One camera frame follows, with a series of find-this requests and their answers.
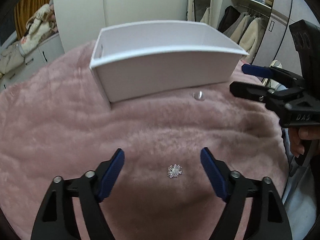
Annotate right hand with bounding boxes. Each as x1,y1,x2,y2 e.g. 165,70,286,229
288,126,320,157

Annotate silver snowflake brooch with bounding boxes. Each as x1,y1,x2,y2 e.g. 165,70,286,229
167,164,183,179

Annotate hanging beige coats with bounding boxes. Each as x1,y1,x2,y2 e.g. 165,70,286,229
199,4,270,65

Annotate blue jeans leg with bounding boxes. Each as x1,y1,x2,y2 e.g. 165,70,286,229
282,128,317,239

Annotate white plastic storage bin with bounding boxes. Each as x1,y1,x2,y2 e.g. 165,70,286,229
89,20,247,103

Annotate white drawer cabinet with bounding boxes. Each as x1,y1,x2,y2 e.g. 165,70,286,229
1,33,65,91

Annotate pile of beige clothes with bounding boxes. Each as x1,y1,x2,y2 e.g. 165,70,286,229
1,4,58,76

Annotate golden curtain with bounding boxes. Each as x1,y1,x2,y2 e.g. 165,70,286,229
14,0,50,39

